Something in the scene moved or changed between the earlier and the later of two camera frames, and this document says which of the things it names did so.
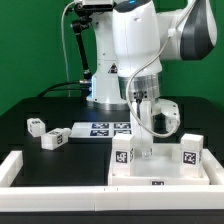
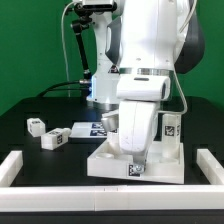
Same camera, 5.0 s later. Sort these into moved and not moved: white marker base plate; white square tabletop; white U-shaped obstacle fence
Moved: white square tabletop
Not moved: white U-shaped obstacle fence; white marker base plate
